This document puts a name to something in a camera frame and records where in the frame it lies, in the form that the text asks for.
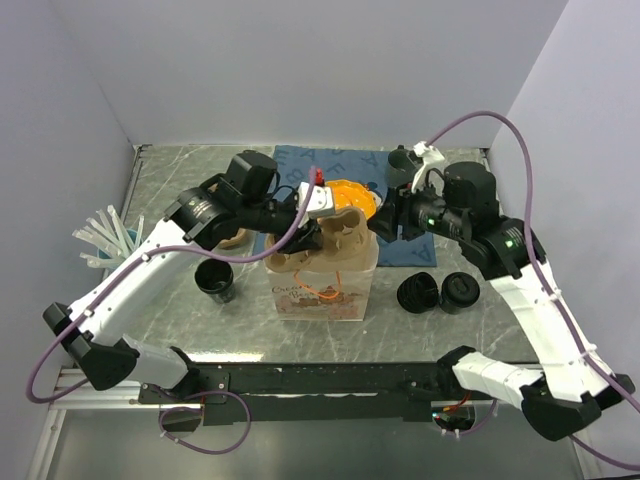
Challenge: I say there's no brown cardboard cup carrier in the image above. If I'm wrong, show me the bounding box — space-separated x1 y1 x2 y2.
207 182 374 274

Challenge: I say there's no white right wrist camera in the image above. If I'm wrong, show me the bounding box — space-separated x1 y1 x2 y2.
411 141 445 193

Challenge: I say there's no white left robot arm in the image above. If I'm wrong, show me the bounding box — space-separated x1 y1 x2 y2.
43 150 335 402

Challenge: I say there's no stack of black cup lids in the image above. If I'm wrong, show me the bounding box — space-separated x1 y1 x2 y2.
396 272 439 314

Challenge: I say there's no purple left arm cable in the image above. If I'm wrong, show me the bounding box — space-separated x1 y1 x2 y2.
25 167 321 404

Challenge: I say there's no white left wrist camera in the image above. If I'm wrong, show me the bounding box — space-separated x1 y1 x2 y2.
297 181 336 224

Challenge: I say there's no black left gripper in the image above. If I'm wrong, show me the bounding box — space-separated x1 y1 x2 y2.
241 192 323 254

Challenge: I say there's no blue alphabet cloth mat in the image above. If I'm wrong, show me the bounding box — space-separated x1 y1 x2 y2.
273 145 437 267

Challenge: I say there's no black takeout coffee cup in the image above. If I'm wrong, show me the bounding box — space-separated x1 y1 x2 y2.
439 276 480 315

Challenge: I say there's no orange polka dot plate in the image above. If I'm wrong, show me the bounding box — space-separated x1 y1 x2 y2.
325 179 377 219

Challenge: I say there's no dark green mug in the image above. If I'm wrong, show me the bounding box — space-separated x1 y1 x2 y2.
385 145 422 188

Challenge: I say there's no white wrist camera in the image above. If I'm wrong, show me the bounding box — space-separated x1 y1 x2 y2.
411 141 445 193
297 181 336 224

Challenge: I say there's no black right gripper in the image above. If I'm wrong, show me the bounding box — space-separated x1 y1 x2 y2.
363 174 468 242

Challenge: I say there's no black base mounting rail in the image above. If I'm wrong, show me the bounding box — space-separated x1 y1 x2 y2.
138 362 465 426

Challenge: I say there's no blue straw holder cup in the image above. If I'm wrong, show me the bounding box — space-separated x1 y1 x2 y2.
97 228 144 269

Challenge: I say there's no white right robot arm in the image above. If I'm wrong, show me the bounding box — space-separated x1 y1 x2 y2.
368 162 635 441

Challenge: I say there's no beige paper takeout bag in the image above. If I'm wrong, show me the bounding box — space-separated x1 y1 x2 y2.
264 234 379 321

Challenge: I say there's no aluminium frame rail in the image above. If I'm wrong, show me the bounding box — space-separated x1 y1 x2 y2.
49 368 148 410

